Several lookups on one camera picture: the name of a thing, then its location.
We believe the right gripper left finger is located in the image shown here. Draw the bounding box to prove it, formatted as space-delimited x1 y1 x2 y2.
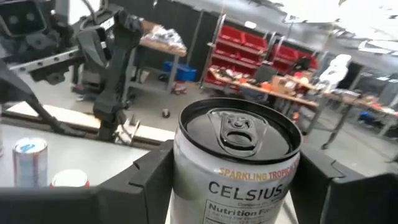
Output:
0 139 175 224

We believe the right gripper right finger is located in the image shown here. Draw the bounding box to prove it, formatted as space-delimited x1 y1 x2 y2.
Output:
289 146 398 224

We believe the black-top white Celsius can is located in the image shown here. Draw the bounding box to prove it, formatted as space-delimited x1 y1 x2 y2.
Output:
169 97 303 224

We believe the red Fanta strawberry can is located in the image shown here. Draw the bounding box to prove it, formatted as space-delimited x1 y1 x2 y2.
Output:
49 169 90 190

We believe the silver blue Red Bull can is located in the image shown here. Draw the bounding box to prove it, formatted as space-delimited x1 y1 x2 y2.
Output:
12 137 49 188

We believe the wooden workbench with bags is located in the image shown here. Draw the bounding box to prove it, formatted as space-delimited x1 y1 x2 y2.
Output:
124 18 188 94

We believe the long cluttered workbench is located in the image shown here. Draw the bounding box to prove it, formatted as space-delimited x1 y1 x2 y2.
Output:
210 67 398 150

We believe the white wrapped object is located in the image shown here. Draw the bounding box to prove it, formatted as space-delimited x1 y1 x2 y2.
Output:
319 54 353 91

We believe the blue storage bin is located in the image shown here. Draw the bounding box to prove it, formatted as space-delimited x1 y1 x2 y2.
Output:
163 60 198 83

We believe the metal rack with red bins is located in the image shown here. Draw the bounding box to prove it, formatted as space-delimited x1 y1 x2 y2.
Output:
200 15 318 93

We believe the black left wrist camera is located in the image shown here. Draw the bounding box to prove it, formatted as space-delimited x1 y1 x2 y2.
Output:
0 0 49 40

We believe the black metal table frame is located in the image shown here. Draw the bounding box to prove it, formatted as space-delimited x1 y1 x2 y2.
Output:
0 58 175 149

